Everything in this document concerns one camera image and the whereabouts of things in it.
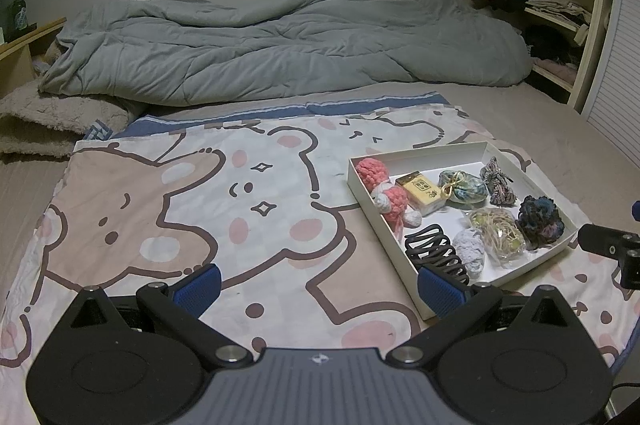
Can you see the green glass bottle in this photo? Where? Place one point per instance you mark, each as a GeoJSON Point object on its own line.
{"type": "Point", "coordinates": [19, 15]}

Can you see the dark clothing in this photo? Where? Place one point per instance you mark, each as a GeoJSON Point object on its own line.
{"type": "Point", "coordinates": [550, 45]}

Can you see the white grey crochet scrunchie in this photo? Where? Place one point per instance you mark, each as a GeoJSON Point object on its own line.
{"type": "Point", "coordinates": [470, 252]}

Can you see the bed with beige sheet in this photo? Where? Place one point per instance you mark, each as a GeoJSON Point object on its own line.
{"type": "Point", "coordinates": [550, 115]}

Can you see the dark multicolour crochet scrunchie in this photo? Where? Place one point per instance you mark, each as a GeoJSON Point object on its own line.
{"type": "Point", "coordinates": [540, 220]}

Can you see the cream closet shelf unit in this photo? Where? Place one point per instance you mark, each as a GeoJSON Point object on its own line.
{"type": "Point", "coordinates": [592, 30]}

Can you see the beige fluffy pillow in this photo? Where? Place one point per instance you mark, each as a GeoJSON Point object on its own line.
{"type": "Point", "coordinates": [50, 120]}

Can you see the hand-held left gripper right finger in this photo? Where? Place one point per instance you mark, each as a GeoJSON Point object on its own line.
{"type": "Point", "coordinates": [440, 290]}

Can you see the folded pink clothing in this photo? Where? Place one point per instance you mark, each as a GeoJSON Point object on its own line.
{"type": "Point", "coordinates": [557, 69]}

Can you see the white cardboard box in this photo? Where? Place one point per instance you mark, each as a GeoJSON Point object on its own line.
{"type": "Point", "coordinates": [445, 219]}

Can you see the bear printed blanket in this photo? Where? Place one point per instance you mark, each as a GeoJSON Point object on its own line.
{"type": "Point", "coordinates": [200, 205]}

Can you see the grey duvet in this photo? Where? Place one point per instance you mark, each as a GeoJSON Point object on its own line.
{"type": "Point", "coordinates": [275, 50]}

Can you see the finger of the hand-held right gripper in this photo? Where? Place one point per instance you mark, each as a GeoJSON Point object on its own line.
{"type": "Point", "coordinates": [636, 211]}
{"type": "Point", "coordinates": [602, 239]}

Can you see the blue floral sachet gold bow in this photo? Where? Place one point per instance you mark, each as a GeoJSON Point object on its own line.
{"type": "Point", "coordinates": [467, 190]}

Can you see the pink crochet doll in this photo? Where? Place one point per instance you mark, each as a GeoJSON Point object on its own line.
{"type": "Point", "coordinates": [395, 200]}

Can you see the dark hair claw clip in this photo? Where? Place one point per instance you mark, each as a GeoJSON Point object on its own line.
{"type": "Point", "coordinates": [430, 247]}

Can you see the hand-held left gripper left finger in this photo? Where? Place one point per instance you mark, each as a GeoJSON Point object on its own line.
{"type": "Point", "coordinates": [200, 287]}

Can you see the folded beige clothes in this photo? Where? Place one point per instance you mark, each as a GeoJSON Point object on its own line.
{"type": "Point", "coordinates": [555, 7]}

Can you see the white louvred closet door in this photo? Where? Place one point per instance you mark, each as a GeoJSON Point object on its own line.
{"type": "Point", "coordinates": [620, 80]}

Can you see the wooden bedside shelf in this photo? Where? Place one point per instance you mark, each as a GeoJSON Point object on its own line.
{"type": "Point", "coordinates": [20, 60]}

